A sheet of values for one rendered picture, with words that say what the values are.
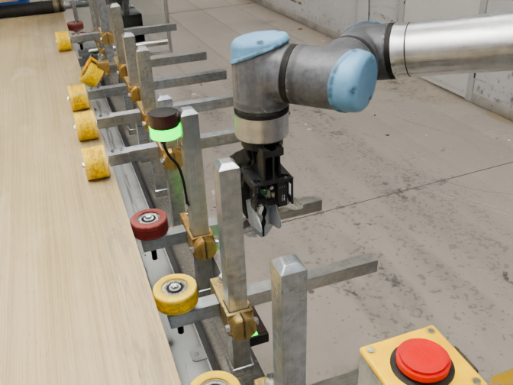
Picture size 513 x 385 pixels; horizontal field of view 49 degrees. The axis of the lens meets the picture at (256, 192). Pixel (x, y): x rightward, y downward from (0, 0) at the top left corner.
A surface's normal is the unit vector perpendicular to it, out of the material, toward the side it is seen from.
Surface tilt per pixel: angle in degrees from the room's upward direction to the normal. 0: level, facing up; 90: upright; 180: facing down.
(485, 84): 90
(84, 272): 0
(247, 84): 90
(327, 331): 0
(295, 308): 90
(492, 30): 58
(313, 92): 101
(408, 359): 0
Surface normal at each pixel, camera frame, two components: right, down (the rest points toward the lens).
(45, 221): -0.04, -0.86
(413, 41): -0.49, -0.08
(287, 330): 0.35, 0.46
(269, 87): -0.43, 0.68
